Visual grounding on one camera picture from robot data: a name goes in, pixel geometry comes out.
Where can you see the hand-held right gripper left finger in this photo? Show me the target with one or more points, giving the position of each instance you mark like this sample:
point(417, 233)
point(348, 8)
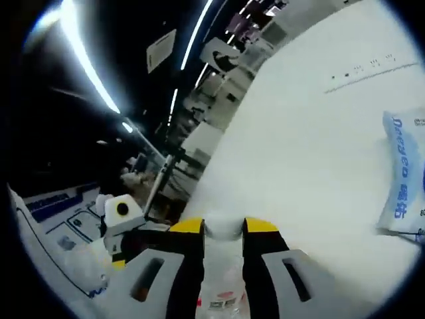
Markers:
point(186, 266)

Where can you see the white printed carton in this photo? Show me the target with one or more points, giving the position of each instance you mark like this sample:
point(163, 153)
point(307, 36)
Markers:
point(50, 212)

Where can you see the clear cotton bag item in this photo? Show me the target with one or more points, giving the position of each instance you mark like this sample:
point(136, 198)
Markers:
point(224, 292)

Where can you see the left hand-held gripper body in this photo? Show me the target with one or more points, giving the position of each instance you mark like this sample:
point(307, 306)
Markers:
point(116, 219)

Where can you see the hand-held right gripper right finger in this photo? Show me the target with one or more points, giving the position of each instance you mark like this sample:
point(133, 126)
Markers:
point(262, 252)

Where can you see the ceiling air vent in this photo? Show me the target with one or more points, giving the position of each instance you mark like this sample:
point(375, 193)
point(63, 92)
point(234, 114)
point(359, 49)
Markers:
point(161, 51)

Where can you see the ceiling light strip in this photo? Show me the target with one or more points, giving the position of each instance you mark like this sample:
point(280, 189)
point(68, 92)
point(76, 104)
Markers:
point(196, 36)
point(83, 66)

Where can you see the blue plastic packet item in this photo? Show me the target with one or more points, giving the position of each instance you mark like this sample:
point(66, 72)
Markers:
point(405, 172)

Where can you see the metal stand pole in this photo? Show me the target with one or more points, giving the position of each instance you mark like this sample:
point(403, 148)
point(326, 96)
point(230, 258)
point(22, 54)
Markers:
point(159, 186)

